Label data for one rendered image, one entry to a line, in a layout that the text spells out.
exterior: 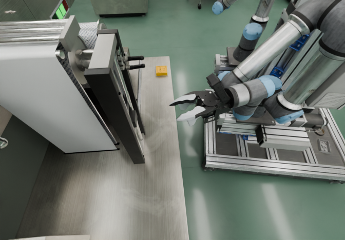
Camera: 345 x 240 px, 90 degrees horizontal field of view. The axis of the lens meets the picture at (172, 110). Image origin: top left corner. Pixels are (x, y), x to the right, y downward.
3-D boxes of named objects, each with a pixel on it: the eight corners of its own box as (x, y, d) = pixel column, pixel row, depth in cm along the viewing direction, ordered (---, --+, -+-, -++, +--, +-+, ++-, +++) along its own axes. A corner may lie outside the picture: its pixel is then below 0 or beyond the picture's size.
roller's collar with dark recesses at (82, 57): (102, 75, 53) (94, 57, 48) (82, 76, 53) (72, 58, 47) (105, 61, 57) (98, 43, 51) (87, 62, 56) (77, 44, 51)
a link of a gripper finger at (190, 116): (182, 135, 54) (205, 121, 57) (182, 123, 49) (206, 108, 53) (176, 128, 55) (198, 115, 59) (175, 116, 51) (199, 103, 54)
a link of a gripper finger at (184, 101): (170, 115, 59) (196, 112, 60) (169, 102, 55) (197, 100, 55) (169, 108, 62) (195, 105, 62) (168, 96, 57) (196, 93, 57)
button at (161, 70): (167, 75, 110) (167, 72, 108) (156, 76, 110) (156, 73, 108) (166, 67, 114) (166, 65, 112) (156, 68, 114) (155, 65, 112)
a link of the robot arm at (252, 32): (236, 46, 125) (242, 28, 114) (242, 37, 132) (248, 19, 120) (252, 52, 121) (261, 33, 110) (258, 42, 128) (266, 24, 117)
